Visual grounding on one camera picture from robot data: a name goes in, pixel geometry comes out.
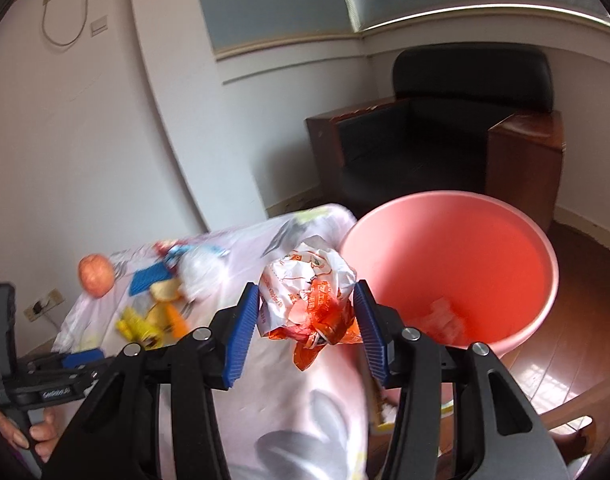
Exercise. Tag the person's left hand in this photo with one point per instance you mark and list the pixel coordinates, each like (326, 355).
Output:
(45, 440)

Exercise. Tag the pale fruit peel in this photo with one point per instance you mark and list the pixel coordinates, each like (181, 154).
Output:
(165, 291)

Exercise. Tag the pink plastic bucket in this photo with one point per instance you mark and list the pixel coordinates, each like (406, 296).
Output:
(460, 260)

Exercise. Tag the beige wall socket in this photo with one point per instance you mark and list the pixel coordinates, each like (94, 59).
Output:
(56, 296)

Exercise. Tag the wall socket with charger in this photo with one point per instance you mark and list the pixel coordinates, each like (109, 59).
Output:
(32, 312)

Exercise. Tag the pink floral tablecloth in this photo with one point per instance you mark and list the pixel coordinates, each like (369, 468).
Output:
(295, 400)

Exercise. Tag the orange-yellow fruit peel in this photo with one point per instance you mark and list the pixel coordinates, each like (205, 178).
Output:
(177, 320)

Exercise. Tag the white orange paper bag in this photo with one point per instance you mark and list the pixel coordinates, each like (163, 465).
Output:
(305, 285)

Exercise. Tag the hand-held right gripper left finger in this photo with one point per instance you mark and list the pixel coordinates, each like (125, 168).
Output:
(242, 330)

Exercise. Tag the white plastic bag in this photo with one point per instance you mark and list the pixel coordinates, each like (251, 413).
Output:
(197, 272)

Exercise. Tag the narrow grey window blind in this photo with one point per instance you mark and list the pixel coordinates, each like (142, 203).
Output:
(270, 0)

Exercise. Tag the white wall switch plate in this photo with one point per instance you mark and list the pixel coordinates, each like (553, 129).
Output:
(99, 26)

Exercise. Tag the red apple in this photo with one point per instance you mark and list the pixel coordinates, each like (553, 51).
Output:
(96, 275)

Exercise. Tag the black armchair with wooden arms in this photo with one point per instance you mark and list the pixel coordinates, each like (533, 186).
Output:
(435, 160)

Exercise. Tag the colourful wrapper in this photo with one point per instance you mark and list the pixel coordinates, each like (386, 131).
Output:
(167, 249)

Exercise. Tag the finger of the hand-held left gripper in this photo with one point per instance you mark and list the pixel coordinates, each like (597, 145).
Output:
(82, 358)

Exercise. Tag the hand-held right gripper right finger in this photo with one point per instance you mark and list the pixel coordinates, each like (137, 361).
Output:
(372, 335)

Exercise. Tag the yellow plastic bag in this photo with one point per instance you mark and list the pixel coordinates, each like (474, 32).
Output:
(135, 325)

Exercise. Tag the blue foam fruit net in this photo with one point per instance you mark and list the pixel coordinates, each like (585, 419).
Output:
(147, 280)

